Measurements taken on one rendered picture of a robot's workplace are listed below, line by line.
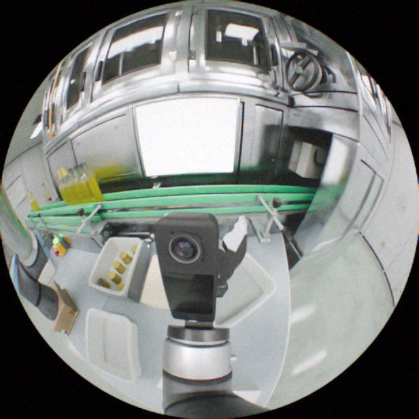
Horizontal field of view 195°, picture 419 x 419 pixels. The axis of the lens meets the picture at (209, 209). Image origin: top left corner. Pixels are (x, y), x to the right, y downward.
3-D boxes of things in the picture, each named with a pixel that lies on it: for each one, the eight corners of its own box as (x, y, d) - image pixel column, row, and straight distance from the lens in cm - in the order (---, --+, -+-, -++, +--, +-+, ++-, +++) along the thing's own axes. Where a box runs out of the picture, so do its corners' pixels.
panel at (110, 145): (234, 172, 60) (239, 98, 59) (235, 174, 58) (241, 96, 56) (85, 187, 94) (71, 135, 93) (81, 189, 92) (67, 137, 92)
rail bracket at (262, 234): (254, 228, 58) (268, 183, 46) (269, 260, 49) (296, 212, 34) (245, 229, 56) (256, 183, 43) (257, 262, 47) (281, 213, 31)
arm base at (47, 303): (54, 328, 68) (35, 317, 63) (41, 306, 79) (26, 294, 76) (62, 300, 62) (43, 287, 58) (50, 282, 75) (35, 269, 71)
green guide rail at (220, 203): (349, 205, 119) (354, 196, 117) (351, 205, 118) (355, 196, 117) (30, 218, 226) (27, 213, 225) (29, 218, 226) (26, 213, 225)
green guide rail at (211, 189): (343, 199, 121) (347, 190, 119) (344, 200, 121) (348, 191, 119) (32, 214, 227) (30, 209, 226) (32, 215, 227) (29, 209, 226)
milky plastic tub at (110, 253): (150, 250, 55) (143, 237, 49) (138, 304, 48) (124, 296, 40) (118, 249, 64) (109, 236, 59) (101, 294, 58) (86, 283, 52)
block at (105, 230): (115, 232, 64) (108, 220, 61) (106, 247, 60) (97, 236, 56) (109, 231, 67) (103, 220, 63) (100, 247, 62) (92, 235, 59)
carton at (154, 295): (190, 266, 48) (187, 256, 41) (187, 311, 43) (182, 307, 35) (159, 265, 51) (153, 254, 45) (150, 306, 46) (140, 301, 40)
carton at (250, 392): (248, 397, 52) (254, 403, 47) (163, 381, 48) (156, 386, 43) (255, 384, 49) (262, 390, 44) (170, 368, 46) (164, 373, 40)
